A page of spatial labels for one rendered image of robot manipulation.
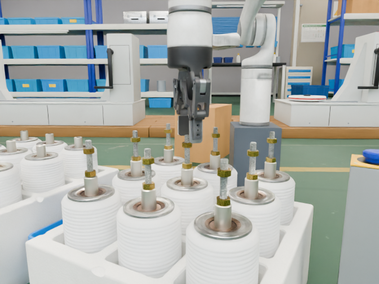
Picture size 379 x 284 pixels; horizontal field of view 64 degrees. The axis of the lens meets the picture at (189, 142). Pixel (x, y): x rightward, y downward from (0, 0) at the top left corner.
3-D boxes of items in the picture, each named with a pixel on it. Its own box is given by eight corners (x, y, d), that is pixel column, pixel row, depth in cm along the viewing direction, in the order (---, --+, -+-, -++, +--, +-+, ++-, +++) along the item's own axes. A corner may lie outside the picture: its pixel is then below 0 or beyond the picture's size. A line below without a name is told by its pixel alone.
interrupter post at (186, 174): (196, 185, 56) (196, 167, 55) (189, 189, 54) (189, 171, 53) (185, 182, 57) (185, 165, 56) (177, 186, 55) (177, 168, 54)
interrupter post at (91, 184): (81, 196, 50) (79, 177, 49) (89, 191, 52) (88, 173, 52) (94, 198, 49) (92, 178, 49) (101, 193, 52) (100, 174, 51)
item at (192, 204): (220, 269, 60) (223, 181, 57) (194, 297, 52) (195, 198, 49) (181, 253, 65) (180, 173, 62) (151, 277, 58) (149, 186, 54)
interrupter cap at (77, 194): (57, 201, 48) (57, 197, 48) (84, 185, 55) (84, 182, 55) (100, 206, 46) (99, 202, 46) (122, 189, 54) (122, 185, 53)
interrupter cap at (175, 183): (215, 183, 57) (215, 180, 56) (193, 196, 50) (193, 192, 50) (181, 176, 61) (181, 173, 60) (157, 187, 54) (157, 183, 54)
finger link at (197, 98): (192, 78, 46) (189, 114, 48) (196, 80, 44) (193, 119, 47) (209, 78, 47) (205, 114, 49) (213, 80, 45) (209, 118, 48)
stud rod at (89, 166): (88, 183, 51) (84, 140, 49) (94, 183, 51) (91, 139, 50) (87, 186, 50) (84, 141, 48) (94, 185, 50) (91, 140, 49)
